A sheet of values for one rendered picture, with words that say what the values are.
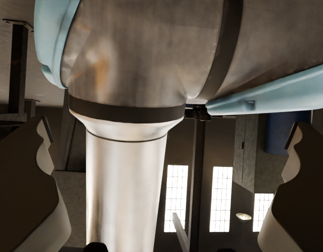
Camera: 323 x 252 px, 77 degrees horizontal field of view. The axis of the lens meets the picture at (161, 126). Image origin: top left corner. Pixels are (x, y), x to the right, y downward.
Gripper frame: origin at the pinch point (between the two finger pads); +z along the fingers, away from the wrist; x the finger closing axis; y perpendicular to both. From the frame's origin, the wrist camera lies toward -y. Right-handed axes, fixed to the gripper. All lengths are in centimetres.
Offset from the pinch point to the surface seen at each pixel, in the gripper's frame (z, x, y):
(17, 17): 116, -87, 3
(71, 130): 233, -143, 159
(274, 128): 235, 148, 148
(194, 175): 492, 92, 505
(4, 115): 82, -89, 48
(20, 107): 96, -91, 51
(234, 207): 691, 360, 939
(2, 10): 110, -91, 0
